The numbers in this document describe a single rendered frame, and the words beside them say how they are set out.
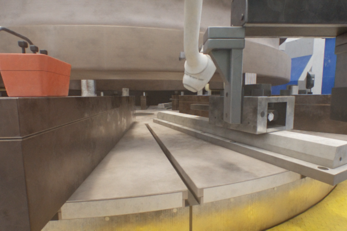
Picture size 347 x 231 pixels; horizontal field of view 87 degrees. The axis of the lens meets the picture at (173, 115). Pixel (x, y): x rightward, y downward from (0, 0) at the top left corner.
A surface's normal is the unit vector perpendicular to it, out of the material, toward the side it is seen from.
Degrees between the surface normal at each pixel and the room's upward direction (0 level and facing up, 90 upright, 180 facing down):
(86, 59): 90
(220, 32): 90
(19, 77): 97
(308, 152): 71
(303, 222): 0
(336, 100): 90
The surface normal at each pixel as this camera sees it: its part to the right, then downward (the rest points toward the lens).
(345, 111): -1.00, 0.01
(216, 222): 0.30, 0.11
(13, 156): 0.07, 0.11
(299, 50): -0.90, 0.05
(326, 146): -0.85, -0.26
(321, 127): -0.65, 0.09
